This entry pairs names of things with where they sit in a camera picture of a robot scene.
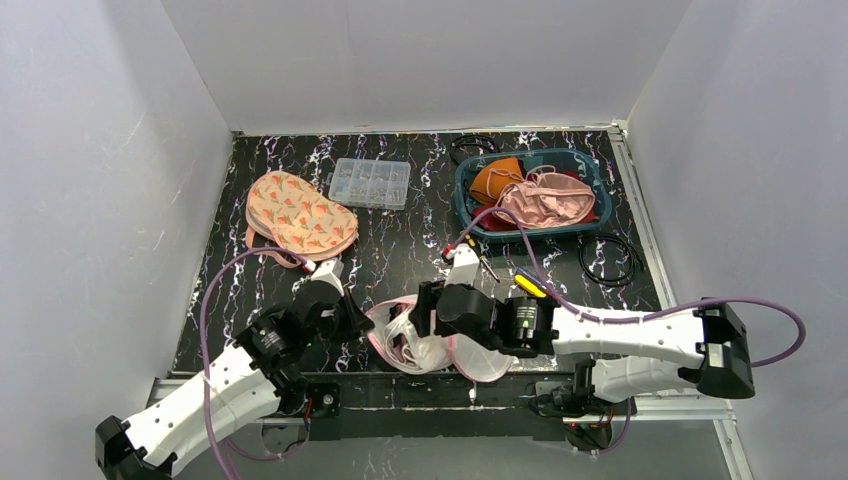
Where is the white mesh laundry bag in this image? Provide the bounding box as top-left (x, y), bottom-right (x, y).
top-left (366, 295), bottom-right (516, 383)

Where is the floral pink laundry bag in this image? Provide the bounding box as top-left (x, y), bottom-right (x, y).
top-left (245, 171), bottom-right (358, 271)

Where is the pink satin bra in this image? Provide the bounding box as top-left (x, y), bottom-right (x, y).
top-left (493, 166), bottom-right (600, 229)

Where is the white satin bra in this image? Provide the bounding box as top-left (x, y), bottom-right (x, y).
top-left (379, 308), bottom-right (451, 375)

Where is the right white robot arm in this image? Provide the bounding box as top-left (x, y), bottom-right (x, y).
top-left (409, 282), bottom-right (755, 403)

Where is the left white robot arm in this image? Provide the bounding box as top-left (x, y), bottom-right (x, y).
top-left (95, 281), bottom-right (374, 479)

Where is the orange bra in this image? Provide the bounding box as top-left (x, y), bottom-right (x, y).
top-left (469, 157), bottom-right (525, 206)

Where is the black yellow screwdriver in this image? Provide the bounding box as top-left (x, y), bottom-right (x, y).
top-left (465, 235), bottom-right (501, 283)

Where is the yellow red screwdriver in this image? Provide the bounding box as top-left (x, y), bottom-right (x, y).
top-left (513, 274), bottom-right (548, 298)

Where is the teal plastic basket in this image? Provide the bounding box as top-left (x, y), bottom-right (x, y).
top-left (454, 148), bottom-right (612, 243)

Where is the clear plastic parts box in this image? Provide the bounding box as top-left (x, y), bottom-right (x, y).
top-left (329, 158), bottom-right (411, 211)

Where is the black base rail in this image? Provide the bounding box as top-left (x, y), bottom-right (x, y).
top-left (291, 370), bottom-right (637, 452)

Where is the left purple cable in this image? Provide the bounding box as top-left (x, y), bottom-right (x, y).
top-left (199, 247), bottom-right (319, 480)

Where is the purple cable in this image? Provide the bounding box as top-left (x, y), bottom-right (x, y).
top-left (199, 247), bottom-right (319, 480)
top-left (442, 207), bottom-right (808, 369)

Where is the black cable behind basket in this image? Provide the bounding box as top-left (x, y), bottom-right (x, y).
top-left (449, 135), bottom-right (499, 166)

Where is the black coiled cable right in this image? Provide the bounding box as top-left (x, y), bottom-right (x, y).
top-left (578, 233), bottom-right (645, 289)

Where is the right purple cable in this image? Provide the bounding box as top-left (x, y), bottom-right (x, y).
top-left (442, 207), bottom-right (808, 369)

